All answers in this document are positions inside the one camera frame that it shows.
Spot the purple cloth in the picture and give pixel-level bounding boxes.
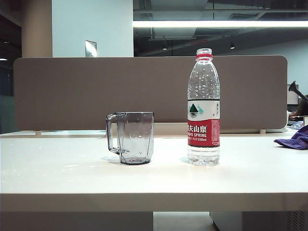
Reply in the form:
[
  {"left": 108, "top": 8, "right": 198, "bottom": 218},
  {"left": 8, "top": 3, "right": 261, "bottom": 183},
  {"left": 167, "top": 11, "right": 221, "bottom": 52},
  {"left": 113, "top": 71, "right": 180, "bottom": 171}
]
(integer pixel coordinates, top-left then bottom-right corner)
[{"left": 273, "top": 124, "right": 308, "bottom": 150}]

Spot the grey transparent plastic mug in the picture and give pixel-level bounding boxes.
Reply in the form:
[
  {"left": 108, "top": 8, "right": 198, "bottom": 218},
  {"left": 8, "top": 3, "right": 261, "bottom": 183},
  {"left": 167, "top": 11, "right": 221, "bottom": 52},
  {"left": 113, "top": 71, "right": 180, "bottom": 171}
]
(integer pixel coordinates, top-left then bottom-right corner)
[{"left": 105, "top": 111, "right": 154, "bottom": 166}]

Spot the silver wall plaque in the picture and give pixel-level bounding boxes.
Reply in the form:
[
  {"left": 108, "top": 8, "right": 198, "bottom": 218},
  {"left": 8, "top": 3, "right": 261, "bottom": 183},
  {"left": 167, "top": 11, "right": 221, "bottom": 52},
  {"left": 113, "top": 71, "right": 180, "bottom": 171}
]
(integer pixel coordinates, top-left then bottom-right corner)
[{"left": 85, "top": 39, "right": 98, "bottom": 58}]

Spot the clear mineral water bottle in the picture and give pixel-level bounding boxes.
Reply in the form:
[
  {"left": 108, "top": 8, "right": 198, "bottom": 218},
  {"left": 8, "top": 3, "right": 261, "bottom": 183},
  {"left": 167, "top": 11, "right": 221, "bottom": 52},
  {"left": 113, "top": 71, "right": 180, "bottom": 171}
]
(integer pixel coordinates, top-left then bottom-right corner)
[{"left": 187, "top": 48, "right": 221, "bottom": 167}]

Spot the long ceiling light strip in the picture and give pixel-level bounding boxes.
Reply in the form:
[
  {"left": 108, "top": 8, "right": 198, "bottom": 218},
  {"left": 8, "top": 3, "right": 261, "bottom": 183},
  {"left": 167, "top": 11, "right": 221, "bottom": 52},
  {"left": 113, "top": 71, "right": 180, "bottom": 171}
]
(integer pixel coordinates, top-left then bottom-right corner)
[{"left": 132, "top": 20, "right": 308, "bottom": 28}]

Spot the background computer monitor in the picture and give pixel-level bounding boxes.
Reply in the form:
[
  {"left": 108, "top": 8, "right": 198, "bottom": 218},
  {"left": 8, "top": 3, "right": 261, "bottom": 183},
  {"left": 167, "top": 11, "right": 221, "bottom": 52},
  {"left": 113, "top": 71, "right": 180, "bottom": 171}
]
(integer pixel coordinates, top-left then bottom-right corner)
[{"left": 287, "top": 84, "right": 299, "bottom": 105}]

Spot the beige round pillar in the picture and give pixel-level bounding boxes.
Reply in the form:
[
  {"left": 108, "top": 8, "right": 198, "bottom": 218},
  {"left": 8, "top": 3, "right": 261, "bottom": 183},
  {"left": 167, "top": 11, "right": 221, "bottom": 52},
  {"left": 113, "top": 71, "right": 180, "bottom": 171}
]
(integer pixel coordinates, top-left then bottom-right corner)
[{"left": 21, "top": 0, "right": 53, "bottom": 58}]

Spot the brown fabric desk divider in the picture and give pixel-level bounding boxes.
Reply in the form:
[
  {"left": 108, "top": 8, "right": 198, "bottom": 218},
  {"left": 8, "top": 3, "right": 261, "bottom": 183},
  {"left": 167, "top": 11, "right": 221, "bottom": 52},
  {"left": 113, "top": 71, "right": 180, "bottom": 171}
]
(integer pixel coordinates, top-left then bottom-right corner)
[{"left": 13, "top": 55, "right": 289, "bottom": 132}]

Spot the seated background person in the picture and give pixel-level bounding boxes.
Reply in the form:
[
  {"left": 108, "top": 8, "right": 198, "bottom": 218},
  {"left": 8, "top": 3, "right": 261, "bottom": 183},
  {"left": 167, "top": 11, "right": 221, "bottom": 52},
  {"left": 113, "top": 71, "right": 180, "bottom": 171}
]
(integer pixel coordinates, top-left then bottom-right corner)
[{"left": 288, "top": 98, "right": 308, "bottom": 118}]

